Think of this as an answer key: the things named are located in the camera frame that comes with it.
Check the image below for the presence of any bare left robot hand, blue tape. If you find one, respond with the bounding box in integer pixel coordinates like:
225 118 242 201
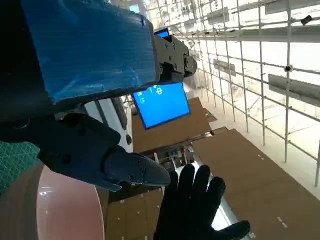
0 0 198 193

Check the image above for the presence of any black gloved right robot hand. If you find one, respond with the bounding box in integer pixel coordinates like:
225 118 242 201
152 163 252 240

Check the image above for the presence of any pink bowl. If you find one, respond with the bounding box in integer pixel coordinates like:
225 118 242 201
0 161 105 240

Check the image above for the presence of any blue screen monitor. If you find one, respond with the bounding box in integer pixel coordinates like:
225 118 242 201
131 81 192 130

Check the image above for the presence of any green cutting mat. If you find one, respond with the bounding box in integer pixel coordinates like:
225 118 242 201
0 139 41 196

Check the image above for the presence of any white metal grid frame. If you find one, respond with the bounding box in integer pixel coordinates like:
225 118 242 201
144 0 320 188

